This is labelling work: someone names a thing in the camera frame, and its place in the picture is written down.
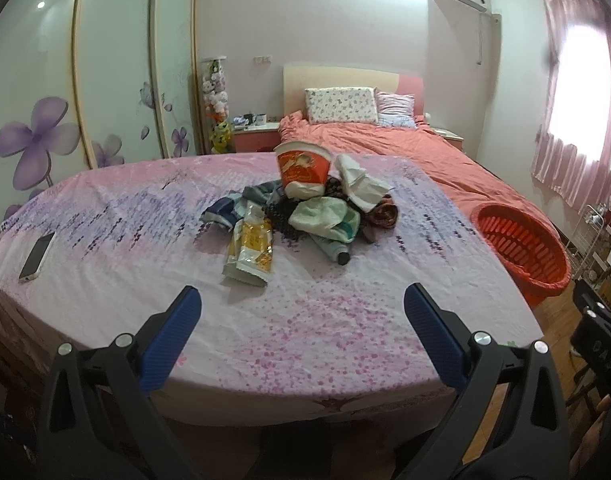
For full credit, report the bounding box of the red cartoon paper bucket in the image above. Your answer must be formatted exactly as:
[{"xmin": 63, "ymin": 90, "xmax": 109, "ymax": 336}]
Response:
[{"xmin": 274, "ymin": 141, "xmax": 334, "ymax": 200}]

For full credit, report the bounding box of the blue patterned wrapper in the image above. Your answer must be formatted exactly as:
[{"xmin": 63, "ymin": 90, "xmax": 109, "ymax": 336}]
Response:
[{"xmin": 200, "ymin": 180, "xmax": 284, "ymax": 231}]

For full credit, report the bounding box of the coral orange duvet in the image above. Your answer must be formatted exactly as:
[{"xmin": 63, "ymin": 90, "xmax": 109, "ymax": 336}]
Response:
[{"xmin": 279, "ymin": 110, "xmax": 556, "ymax": 231}]

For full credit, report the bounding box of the cream pink headboard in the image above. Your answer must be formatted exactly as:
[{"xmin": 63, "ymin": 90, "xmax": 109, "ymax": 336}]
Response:
[{"xmin": 282, "ymin": 64, "xmax": 425, "ymax": 116}]

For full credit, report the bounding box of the teal cosmetic tube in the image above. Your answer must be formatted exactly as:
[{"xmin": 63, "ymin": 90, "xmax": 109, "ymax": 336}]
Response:
[{"xmin": 311, "ymin": 234, "xmax": 351, "ymax": 266}]

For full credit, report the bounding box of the orange plastic laundry basket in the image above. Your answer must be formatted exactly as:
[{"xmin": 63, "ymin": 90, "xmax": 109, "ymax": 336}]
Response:
[{"xmin": 470, "ymin": 203, "xmax": 571, "ymax": 308}]

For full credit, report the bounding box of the right bedside table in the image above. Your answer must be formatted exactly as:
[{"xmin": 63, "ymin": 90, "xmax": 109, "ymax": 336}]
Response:
[{"xmin": 430, "ymin": 128, "xmax": 464, "ymax": 152}]

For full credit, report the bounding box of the pink floral bed sheet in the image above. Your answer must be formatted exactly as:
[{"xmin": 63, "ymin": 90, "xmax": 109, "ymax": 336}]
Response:
[{"xmin": 0, "ymin": 153, "xmax": 541, "ymax": 426}]

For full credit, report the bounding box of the white wire rack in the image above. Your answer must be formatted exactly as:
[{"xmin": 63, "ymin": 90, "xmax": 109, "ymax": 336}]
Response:
[{"xmin": 566, "ymin": 204, "xmax": 611, "ymax": 289}]

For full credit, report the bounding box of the white smartphone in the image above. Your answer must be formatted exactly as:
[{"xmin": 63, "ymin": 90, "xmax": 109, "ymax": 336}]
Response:
[{"xmin": 19, "ymin": 232, "xmax": 55, "ymax": 282}]

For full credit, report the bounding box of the pink curtain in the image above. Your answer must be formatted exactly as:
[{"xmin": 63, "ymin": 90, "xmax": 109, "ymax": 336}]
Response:
[{"xmin": 531, "ymin": 0, "xmax": 611, "ymax": 211}]

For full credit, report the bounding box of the white mug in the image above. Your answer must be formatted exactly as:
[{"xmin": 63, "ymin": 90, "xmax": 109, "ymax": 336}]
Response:
[{"xmin": 254, "ymin": 114, "xmax": 267, "ymax": 126}]

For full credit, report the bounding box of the brown knit cloth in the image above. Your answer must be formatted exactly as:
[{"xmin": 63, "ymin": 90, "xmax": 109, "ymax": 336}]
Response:
[{"xmin": 364, "ymin": 194, "xmax": 399, "ymax": 230}]

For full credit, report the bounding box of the pink nightstand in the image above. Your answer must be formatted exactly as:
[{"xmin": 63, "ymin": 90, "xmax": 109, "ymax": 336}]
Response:
[{"xmin": 234, "ymin": 122, "xmax": 280, "ymax": 153}]

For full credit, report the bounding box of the white paper bag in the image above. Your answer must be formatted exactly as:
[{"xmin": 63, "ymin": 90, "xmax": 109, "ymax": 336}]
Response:
[{"xmin": 335, "ymin": 154, "xmax": 392, "ymax": 212}]

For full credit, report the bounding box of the black mesh net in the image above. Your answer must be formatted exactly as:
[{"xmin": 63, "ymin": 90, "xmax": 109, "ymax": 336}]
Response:
[{"xmin": 264, "ymin": 196, "xmax": 301, "ymax": 242}]

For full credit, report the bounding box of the yellow white snack wrapper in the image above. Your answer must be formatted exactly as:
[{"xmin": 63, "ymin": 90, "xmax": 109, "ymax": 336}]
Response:
[{"xmin": 223, "ymin": 205, "xmax": 274, "ymax": 287}]

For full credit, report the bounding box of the floral white pillow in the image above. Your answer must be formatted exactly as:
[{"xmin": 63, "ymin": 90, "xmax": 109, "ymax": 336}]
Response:
[{"xmin": 304, "ymin": 87, "xmax": 378, "ymax": 125}]

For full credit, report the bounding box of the pink striped pillow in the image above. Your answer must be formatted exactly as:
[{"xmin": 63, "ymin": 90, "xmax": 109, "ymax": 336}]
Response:
[{"xmin": 375, "ymin": 90, "xmax": 416, "ymax": 129}]

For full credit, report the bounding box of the plush toy column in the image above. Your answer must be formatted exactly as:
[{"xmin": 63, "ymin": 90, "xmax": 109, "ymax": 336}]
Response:
[{"xmin": 201, "ymin": 56, "xmax": 234, "ymax": 154}]

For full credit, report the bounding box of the floral sliding wardrobe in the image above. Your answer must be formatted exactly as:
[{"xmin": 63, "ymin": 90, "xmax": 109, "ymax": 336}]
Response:
[{"xmin": 0, "ymin": 0, "xmax": 202, "ymax": 222}]

